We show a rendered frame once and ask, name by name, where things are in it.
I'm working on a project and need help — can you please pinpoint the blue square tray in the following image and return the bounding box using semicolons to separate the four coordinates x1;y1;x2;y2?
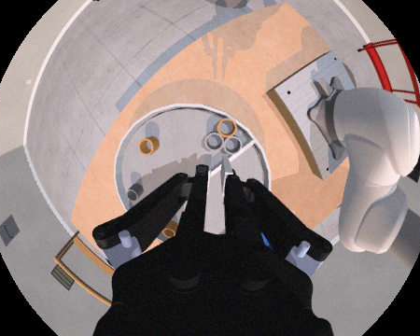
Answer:
261;233;272;248

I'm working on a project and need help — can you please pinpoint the bronze bushing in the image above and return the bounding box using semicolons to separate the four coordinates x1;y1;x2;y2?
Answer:
162;220;178;238
217;119;237;137
139;136;160;155

